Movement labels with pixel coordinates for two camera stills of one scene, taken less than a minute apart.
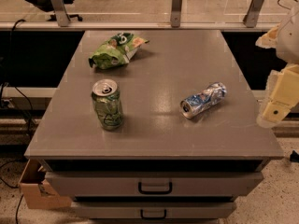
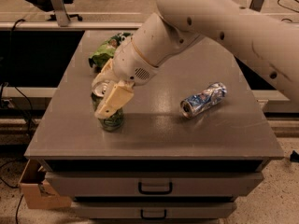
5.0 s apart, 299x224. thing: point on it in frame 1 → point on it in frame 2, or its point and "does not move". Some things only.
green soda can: (108, 104) does not move
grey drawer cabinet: (152, 127) does not move
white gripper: (290, 42) → (129, 62)
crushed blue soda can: (193, 105) does not move
